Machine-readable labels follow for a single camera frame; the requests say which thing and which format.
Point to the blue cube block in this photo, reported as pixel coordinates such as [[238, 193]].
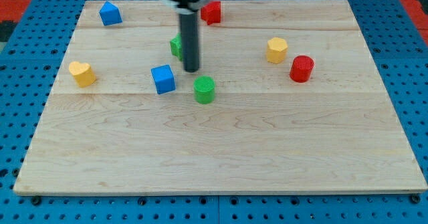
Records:
[[164, 79]]

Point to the yellow heart block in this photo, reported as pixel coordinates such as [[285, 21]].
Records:
[[82, 73]]

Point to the green cylinder block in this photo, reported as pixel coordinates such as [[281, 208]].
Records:
[[204, 89]]

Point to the green star block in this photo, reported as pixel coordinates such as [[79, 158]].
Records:
[[176, 47]]

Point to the light wooden board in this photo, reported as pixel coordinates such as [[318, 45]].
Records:
[[264, 134]]

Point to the yellow hexagon block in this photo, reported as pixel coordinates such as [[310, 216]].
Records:
[[276, 50]]

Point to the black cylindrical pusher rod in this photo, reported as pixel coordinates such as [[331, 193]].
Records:
[[189, 30]]

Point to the red star block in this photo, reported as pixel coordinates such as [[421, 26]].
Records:
[[211, 13]]

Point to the red cylinder block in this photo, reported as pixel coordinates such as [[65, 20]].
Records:
[[301, 68]]

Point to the blue pentagon block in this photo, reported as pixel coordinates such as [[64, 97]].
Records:
[[110, 14]]

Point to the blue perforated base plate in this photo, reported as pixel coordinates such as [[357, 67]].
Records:
[[33, 54]]

